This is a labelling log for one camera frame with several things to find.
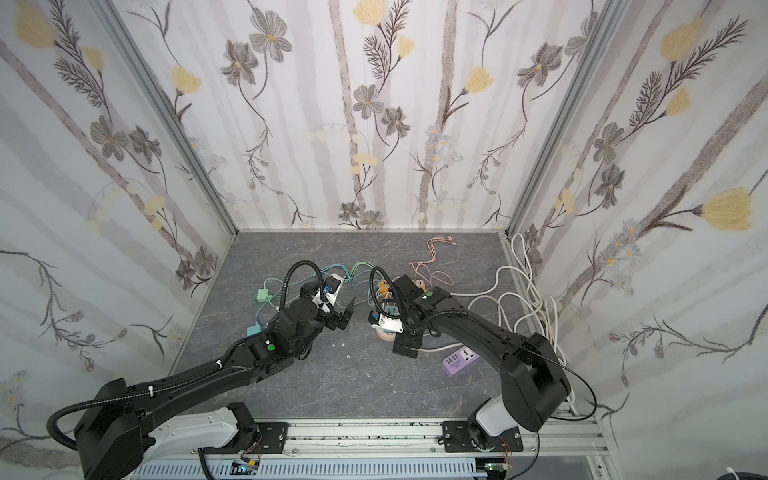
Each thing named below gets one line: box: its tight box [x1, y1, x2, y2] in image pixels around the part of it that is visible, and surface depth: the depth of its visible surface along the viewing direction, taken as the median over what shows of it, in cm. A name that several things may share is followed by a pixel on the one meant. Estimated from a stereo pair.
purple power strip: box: [442, 346, 481, 377], surface depth 87 cm
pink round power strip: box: [376, 328, 397, 342], surface depth 92 cm
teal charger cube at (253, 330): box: [246, 321, 263, 337], surface depth 93 cm
